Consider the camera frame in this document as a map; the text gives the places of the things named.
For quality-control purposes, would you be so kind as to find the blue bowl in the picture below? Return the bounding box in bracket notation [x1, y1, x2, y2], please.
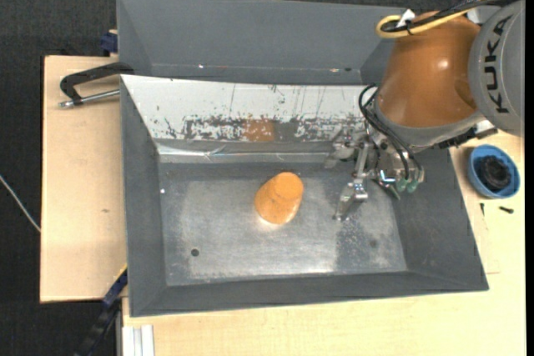
[466, 144, 521, 199]

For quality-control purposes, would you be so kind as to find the black ribbed round part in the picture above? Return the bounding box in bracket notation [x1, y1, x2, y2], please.
[479, 157, 514, 191]

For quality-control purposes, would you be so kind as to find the grey metal bin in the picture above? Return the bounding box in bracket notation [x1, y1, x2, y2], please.
[115, 0, 490, 318]

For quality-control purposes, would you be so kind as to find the orange oval toy food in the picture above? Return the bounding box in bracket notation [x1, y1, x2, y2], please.
[253, 172, 305, 227]

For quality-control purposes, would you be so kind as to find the pale wood board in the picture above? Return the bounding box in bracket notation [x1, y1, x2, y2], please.
[39, 53, 128, 303]

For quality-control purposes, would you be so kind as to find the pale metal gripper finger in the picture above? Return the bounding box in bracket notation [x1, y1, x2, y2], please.
[332, 180, 370, 222]
[324, 140, 358, 170]

